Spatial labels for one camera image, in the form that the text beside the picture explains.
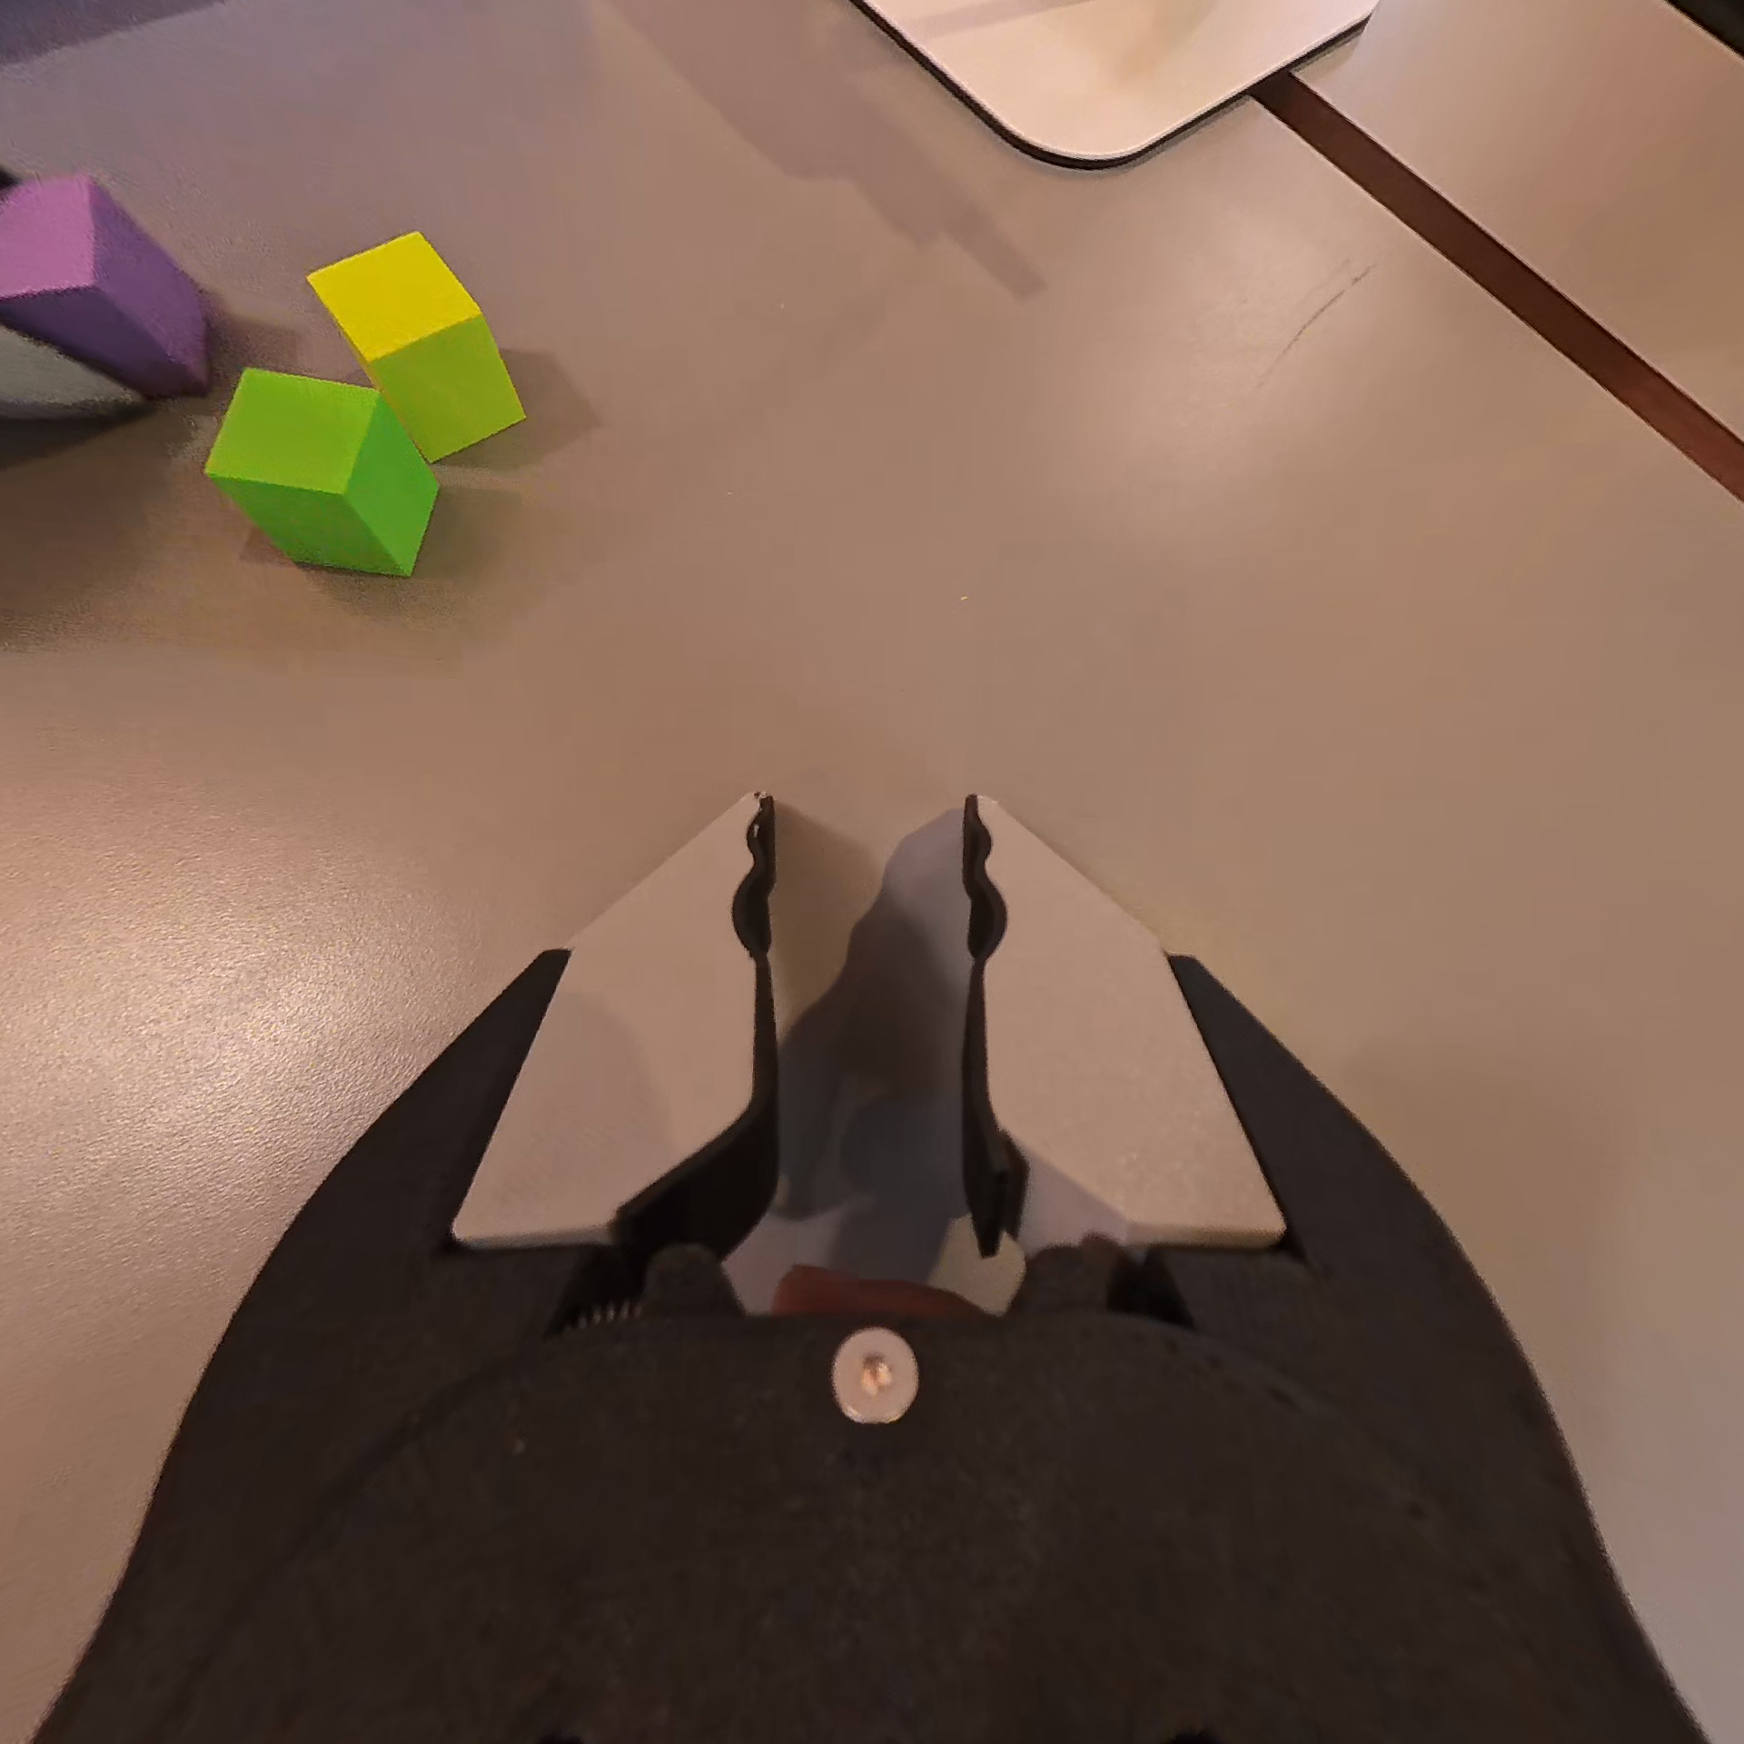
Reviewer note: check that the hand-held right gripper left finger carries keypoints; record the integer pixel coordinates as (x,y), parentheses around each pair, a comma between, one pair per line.
(639,1075)

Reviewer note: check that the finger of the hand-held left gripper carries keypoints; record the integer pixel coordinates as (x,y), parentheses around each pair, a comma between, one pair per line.
(47,381)

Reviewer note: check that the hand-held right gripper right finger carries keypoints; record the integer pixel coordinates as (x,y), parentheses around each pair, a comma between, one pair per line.
(1130,1090)

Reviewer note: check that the purple foam cube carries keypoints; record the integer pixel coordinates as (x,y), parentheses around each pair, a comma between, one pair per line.
(94,272)

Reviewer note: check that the green foam cube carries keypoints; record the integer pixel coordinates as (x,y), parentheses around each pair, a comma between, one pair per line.
(312,463)

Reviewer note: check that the yellow foam cube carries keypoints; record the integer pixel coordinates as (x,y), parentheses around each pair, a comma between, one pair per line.
(409,327)

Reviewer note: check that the white document stand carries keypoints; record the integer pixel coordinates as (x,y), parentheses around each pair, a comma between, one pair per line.
(1090,67)

